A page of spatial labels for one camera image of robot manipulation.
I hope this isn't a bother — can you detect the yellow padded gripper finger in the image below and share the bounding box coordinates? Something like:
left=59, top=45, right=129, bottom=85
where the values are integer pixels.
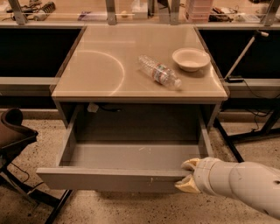
left=181, top=158, right=200, bottom=171
left=175, top=174, right=200, bottom=193

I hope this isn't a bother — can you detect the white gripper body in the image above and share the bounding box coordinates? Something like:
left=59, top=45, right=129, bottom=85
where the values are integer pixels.
left=193, top=157, right=231, bottom=196

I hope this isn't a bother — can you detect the grey top drawer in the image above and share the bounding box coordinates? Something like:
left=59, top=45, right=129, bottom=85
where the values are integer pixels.
left=36, top=104, right=215, bottom=194

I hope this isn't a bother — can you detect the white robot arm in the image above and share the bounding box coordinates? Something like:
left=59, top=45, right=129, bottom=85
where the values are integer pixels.
left=175, top=157, right=280, bottom=220

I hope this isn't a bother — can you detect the grey drawer cabinet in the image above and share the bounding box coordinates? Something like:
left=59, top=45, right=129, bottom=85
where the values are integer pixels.
left=52, top=24, right=228, bottom=124

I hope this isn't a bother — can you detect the black wheeled stand base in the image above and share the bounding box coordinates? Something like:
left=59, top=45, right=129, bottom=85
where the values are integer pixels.
left=213, top=107, right=280, bottom=163

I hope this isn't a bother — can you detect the clear plastic water bottle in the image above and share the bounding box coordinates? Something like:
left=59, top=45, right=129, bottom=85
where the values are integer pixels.
left=138, top=55, right=182, bottom=88

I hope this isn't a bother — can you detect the white bowl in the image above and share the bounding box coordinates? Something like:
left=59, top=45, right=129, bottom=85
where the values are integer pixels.
left=172, top=48, right=211, bottom=72

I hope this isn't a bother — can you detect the white pole with black tip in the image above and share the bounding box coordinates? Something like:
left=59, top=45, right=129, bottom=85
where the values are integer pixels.
left=224, top=30, right=269, bottom=81

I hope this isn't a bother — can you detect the pink stacked box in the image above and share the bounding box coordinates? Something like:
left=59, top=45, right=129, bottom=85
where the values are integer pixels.
left=185, top=0, right=214, bottom=23

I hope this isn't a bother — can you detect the white box on shelf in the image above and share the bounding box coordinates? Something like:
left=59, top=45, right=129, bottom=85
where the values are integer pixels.
left=131, top=0, right=148, bottom=19

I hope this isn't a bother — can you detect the dark office chair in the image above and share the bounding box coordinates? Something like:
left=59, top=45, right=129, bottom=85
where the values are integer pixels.
left=0, top=109, right=73, bottom=224

